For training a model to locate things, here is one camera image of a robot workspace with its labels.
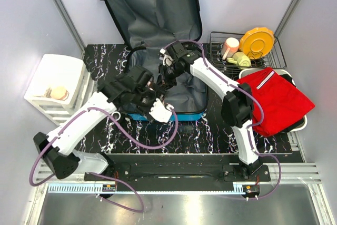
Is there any black wire dish rack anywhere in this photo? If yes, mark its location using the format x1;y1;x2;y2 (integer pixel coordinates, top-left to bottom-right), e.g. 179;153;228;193
208;32;287;79

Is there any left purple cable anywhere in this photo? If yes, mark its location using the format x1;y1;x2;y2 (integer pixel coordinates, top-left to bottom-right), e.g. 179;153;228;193
28;105;179;213

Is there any blue cartoon fish suitcase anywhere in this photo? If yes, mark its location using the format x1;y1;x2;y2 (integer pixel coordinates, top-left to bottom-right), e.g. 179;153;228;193
94;0;211;122

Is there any small white pink box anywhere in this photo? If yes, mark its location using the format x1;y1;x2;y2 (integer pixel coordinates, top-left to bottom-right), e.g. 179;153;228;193
44;87;52;98

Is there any black marbled table mat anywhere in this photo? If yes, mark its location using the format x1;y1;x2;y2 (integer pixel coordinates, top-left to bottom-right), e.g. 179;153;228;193
76;44;294;155

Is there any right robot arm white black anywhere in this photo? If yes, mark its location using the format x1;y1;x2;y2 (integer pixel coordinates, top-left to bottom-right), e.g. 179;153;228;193
157;41;262;181

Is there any orange round plate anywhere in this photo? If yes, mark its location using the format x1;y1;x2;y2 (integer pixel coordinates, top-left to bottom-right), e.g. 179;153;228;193
239;27;275;60

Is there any white drawer organizer box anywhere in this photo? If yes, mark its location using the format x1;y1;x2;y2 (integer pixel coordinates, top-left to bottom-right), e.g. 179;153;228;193
24;54;97;125

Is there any pink round cosmetic item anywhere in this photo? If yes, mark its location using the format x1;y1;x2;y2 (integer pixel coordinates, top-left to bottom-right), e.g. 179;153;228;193
50;86;69;101

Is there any black garment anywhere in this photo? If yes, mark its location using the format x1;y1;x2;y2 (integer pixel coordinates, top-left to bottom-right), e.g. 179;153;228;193
281;74;308;133

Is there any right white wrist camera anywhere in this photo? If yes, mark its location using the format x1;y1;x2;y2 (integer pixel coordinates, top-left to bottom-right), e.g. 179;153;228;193
160;48;174;66

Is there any aluminium rail frame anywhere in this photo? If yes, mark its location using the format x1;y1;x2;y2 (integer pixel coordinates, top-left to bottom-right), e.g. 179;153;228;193
35;138;322;194

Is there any purple cable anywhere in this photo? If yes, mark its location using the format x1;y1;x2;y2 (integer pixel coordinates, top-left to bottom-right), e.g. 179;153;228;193
164;40;282;201
28;105;179;213

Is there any red garment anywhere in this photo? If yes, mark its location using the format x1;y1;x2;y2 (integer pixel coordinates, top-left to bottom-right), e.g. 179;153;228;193
237;67;315;136

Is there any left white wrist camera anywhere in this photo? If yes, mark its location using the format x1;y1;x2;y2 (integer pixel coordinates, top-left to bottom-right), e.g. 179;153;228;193
149;99;174;123

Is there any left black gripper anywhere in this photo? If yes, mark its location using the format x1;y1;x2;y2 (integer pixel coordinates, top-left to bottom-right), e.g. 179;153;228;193
132;83;170;122

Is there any pink plastic cup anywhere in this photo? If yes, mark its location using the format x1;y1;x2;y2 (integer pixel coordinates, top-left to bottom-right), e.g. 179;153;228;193
221;37;240;61

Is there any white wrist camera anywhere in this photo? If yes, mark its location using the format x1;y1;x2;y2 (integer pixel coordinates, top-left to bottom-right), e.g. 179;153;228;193
149;99;174;123
160;48;174;66

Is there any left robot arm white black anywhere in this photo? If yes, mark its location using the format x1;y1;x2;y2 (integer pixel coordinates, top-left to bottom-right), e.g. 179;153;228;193
30;65;172;181

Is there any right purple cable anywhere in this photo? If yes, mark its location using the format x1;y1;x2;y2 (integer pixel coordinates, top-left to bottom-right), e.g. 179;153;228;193
164;40;282;201

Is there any light green cup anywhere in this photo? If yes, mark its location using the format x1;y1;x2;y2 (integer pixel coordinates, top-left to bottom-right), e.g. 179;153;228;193
226;52;251;70

